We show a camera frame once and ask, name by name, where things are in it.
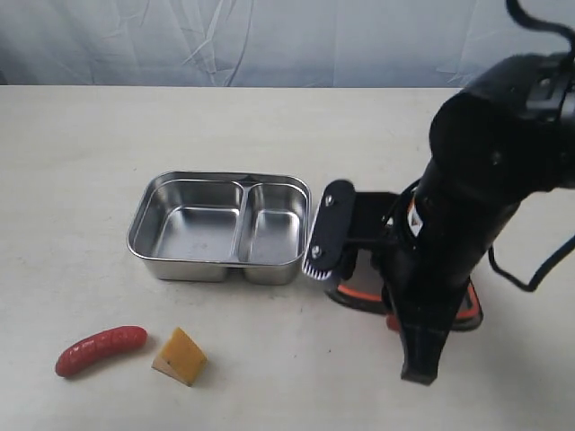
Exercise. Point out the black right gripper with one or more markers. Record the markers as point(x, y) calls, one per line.
point(437, 242)

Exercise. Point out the smoked lid with orange seal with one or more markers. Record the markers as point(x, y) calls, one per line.
point(363, 292)

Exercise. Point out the yellow cheese wedge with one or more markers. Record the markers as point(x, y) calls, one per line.
point(180, 358)

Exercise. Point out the steel two-compartment lunch box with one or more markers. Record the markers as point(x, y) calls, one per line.
point(201, 226)

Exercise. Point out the red sausage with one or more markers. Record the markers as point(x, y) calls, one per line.
point(99, 346)

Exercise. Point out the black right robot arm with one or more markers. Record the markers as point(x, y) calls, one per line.
point(507, 135)

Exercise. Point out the grey backdrop cloth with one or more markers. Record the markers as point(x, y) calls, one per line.
point(259, 43)

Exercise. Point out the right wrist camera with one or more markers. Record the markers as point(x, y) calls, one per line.
point(329, 230)

